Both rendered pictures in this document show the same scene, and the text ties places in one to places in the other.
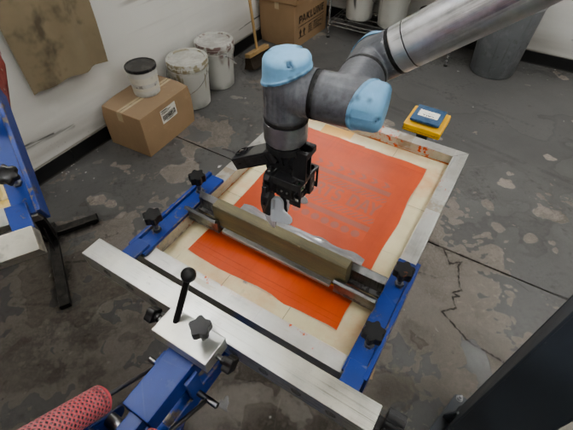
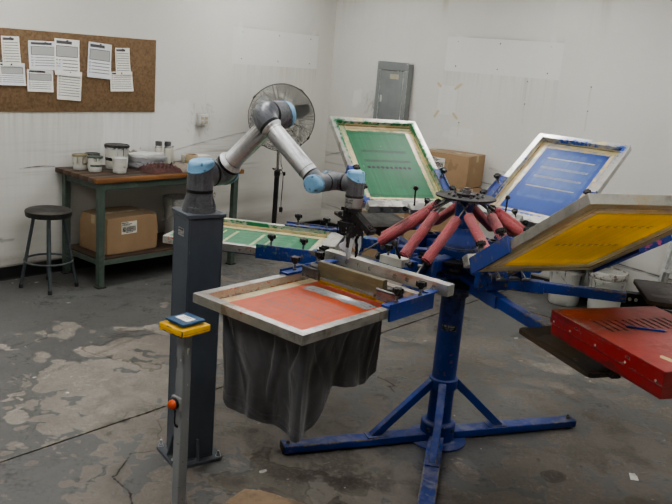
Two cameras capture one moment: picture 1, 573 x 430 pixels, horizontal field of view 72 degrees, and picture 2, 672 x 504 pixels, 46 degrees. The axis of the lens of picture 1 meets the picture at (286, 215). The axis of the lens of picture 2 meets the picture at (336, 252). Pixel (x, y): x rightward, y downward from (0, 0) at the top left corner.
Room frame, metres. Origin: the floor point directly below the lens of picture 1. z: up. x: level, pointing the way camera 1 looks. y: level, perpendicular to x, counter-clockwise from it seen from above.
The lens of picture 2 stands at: (3.71, 0.40, 1.91)
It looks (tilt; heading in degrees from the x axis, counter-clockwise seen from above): 14 degrees down; 188
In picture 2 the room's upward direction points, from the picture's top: 5 degrees clockwise
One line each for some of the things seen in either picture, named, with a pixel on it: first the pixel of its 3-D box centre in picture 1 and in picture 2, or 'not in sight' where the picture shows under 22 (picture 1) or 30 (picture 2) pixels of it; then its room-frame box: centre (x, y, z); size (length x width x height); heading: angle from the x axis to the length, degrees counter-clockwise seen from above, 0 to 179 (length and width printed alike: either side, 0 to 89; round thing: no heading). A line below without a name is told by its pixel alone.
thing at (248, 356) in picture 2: not in sight; (260, 371); (1.00, -0.24, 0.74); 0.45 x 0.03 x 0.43; 58
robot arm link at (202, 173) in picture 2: not in sight; (201, 173); (0.40, -0.71, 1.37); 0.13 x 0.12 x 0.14; 157
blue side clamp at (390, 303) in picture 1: (382, 318); (306, 272); (0.40, -0.20, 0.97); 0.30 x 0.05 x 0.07; 148
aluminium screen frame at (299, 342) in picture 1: (320, 201); (316, 298); (0.75, -0.09, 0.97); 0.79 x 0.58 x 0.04; 148
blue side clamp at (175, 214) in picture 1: (182, 217); (407, 305); (0.69, 0.27, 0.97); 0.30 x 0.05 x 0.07; 148
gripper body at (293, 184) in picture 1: (289, 167); (350, 221); (0.56, -0.01, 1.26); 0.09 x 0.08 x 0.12; 59
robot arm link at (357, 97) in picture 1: (352, 95); (332, 181); (0.54, -0.10, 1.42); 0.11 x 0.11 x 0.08; 67
